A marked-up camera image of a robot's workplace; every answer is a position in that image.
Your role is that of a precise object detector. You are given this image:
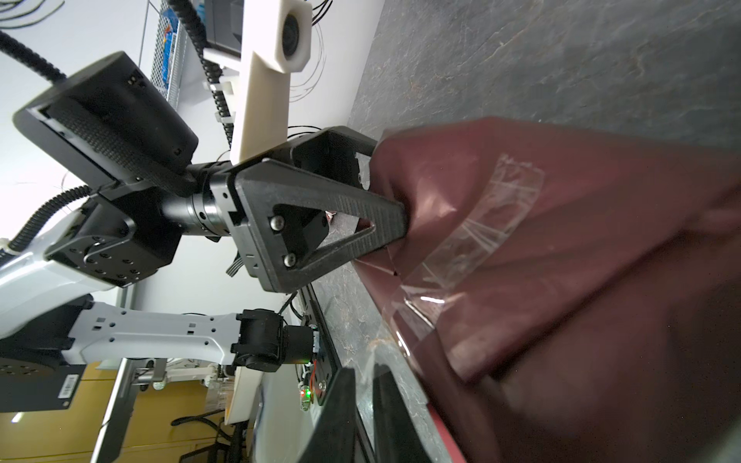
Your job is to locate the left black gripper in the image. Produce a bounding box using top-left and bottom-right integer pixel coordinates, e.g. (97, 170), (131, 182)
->
(208, 127), (408, 293)

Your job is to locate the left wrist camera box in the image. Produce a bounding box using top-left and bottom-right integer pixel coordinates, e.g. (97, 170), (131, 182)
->
(204, 1), (313, 165)

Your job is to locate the white wire wall shelf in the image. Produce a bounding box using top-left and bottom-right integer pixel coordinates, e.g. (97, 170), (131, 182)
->
(145, 1), (188, 109)

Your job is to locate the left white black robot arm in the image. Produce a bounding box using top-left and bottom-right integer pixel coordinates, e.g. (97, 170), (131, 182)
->
(1, 35), (407, 413)

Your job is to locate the red wrapping paper sheet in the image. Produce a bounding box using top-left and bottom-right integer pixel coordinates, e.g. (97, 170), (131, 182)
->
(355, 118), (740, 462)

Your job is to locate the blue candy packet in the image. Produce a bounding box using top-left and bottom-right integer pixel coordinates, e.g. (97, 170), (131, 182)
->
(161, 8), (179, 90)

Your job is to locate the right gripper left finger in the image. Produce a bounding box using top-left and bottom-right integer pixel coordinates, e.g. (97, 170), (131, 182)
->
(298, 368), (356, 463)

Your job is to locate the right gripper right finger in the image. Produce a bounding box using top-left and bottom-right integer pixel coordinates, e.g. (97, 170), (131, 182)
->
(372, 364), (431, 463)

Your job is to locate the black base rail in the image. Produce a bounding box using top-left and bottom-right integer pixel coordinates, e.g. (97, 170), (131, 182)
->
(298, 285), (342, 406)

